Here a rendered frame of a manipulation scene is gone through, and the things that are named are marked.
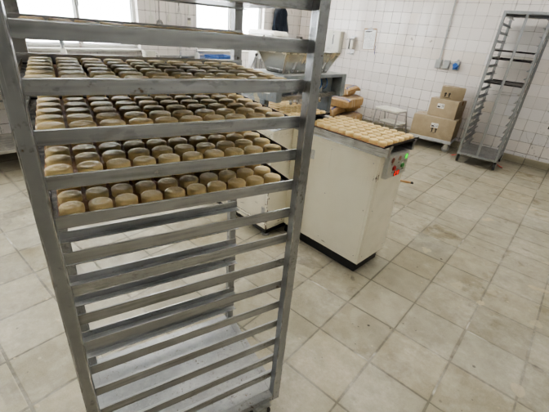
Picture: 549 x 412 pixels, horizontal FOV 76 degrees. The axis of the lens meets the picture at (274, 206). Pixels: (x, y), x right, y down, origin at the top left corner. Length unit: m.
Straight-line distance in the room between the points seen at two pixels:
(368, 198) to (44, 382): 1.86
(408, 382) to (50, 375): 1.64
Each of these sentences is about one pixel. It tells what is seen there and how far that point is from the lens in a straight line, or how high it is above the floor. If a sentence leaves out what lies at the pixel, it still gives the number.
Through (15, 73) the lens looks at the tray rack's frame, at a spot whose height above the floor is 1.35.
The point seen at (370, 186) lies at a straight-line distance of 2.16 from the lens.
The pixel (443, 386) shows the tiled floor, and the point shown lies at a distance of 2.03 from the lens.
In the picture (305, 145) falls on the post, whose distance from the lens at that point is 0.94.
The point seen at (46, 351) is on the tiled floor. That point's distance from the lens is 2.09.
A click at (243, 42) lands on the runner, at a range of 0.83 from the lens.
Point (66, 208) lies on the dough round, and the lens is 0.88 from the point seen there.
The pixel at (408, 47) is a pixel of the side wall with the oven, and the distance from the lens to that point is 6.35.
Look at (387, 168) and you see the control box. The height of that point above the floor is 0.77.
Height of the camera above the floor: 1.45
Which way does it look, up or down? 27 degrees down
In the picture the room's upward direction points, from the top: 5 degrees clockwise
